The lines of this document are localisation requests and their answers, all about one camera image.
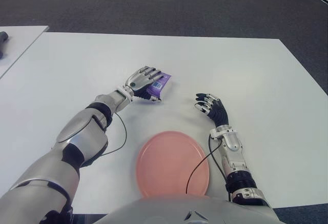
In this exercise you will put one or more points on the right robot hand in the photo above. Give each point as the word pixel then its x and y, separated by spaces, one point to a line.
pixel 220 115

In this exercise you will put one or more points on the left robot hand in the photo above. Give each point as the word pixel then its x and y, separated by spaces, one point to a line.
pixel 138 80

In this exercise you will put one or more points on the purple tissue paper pack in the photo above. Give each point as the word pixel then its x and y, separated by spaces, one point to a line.
pixel 160 84

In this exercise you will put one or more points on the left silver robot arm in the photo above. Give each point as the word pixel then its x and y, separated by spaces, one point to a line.
pixel 82 137

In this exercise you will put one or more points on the pink round plate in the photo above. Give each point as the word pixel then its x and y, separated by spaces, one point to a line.
pixel 166 162

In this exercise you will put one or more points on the grey robot torso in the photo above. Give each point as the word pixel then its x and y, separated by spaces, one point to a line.
pixel 179 208

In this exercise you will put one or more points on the black handheld tool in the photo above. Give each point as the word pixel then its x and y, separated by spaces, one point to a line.
pixel 3 36

